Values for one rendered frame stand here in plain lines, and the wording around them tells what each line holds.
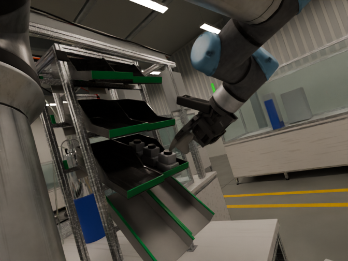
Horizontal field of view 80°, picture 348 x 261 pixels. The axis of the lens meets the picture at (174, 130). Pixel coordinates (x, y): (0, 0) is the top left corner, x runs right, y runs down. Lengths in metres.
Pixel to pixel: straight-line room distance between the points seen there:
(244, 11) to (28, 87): 0.26
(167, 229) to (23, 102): 0.57
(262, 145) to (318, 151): 0.88
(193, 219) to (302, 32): 8.44
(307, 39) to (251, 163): 5.48
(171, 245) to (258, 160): 3.86
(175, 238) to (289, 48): 8.49
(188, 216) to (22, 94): 0.67
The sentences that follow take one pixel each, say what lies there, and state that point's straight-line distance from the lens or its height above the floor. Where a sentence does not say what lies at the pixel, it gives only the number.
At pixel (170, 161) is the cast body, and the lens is 0.69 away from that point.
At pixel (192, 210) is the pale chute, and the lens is 0.80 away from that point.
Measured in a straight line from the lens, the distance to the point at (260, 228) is 0.97.
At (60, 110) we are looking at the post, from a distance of 1.88.
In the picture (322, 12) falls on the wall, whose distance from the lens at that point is 8.94.
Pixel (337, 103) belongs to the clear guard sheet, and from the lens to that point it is 4.04.
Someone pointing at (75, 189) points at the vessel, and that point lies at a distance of 1.44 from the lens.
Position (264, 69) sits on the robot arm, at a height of 1.38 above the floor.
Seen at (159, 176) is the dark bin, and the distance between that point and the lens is 0.61.
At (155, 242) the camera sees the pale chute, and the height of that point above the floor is 1.04.
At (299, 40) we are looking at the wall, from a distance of 8.83.
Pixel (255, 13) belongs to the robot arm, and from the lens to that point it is 0.34.
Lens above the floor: 1.29
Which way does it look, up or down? 3 degrees up
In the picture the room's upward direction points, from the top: 17 degrees counter-clockwise
